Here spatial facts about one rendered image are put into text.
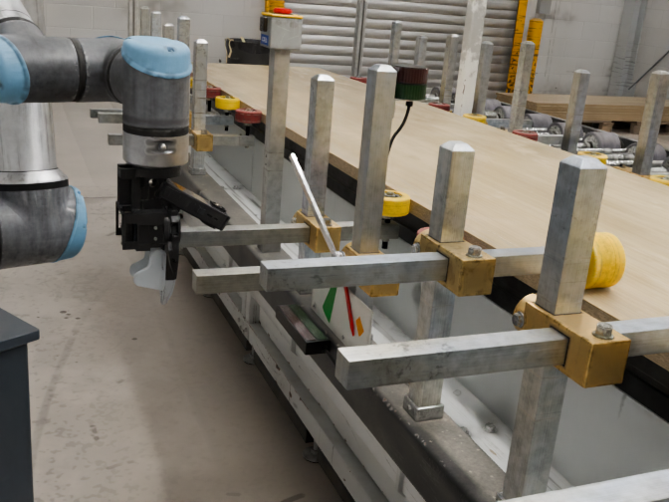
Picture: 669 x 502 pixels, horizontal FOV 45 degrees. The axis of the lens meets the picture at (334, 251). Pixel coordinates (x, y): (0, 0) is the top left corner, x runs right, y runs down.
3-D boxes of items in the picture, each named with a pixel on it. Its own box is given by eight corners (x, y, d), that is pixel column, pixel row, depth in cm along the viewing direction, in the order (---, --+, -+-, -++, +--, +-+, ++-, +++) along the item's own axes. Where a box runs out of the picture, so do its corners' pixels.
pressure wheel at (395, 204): (398, 257, 156) (404, 199, 152) (359, 249, 158) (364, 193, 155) (408, 246, 163) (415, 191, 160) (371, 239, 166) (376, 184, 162)
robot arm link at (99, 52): (58, 32, 117) (92, 41, 108) (132, 34, 124) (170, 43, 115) (60, 97, 120) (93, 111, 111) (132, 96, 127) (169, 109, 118)
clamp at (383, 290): (369, 298, 127) (372, 268, 126) (337, 269, 139) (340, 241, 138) (401, 295, 130) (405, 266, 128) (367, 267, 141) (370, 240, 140)
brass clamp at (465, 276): (454, 298, 102) (459, 260, 101) (406, 262, 114) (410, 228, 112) (495, 295, 105) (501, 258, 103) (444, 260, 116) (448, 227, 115)
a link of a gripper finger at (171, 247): (159, 272, 118) (160, 216, 116) (171, 272, 119) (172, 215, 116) (165, 284, 114) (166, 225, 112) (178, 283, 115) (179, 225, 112)
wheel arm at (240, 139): (109, 147, 231) (109, 133, 230) (108, 145, 234) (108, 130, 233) (254, 148, 247) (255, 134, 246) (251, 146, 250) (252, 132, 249)
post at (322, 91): (300, 318, 161) (318, 75, 146) (294, 311, 164) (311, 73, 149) (316, 317, 163) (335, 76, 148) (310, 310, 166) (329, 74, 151)
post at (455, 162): (411, 466, 118) (453, 144, 103) (400, 453, 121) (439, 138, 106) (432, 462, 120) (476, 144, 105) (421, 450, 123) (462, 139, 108)
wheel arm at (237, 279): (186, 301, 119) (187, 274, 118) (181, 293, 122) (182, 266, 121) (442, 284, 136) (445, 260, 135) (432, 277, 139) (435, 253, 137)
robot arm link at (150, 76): (170, 36, 114) (205, 43, 107) (168, 123, 118) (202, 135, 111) (108, 34, 109) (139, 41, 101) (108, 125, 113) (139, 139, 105)
